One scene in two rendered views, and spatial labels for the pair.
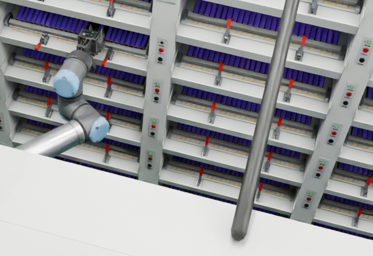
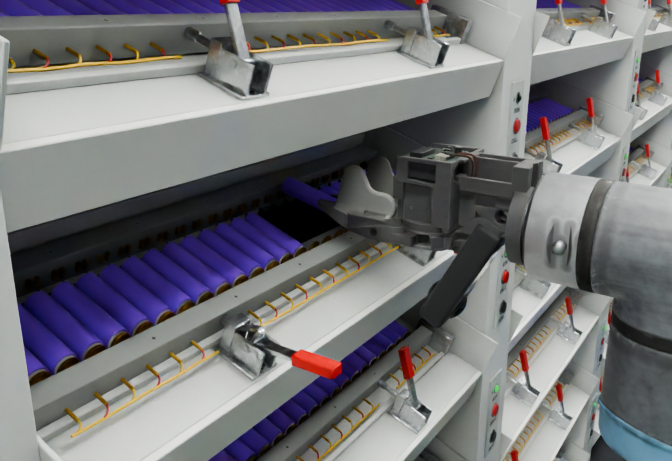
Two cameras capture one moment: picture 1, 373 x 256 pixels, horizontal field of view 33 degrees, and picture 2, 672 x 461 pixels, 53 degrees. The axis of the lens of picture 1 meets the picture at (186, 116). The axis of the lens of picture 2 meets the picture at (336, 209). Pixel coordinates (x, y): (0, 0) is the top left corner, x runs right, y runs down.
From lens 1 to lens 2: 2.33 m
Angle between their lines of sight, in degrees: 60
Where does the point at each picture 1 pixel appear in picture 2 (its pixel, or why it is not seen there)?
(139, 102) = (459, 369)
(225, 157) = (540, 374)
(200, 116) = (523, 299)
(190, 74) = not seen: hidden behind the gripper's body
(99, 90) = (386, 434)
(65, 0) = (304, 71)
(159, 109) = (501, 341)
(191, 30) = not seen: hidden behind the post
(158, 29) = (514, 52)
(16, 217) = not seen: outside the picture
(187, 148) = (508, 417)
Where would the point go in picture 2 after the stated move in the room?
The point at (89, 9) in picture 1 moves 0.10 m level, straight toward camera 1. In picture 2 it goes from (381, 68) to (499, 70)
